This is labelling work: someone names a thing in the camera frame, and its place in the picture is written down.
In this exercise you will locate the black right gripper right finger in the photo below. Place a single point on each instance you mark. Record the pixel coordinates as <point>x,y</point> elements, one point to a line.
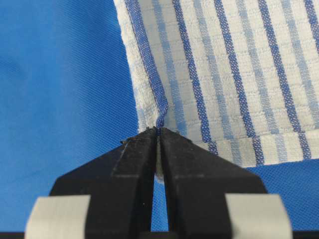
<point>209,197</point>

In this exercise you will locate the blue table cloth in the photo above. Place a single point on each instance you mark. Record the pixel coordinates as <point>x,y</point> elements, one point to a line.
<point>66,97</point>

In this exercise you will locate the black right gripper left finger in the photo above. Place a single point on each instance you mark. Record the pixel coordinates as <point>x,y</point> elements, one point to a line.
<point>110,197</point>

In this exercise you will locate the white blue-striped towel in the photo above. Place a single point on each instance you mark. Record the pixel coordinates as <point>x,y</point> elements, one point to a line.
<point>239,78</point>

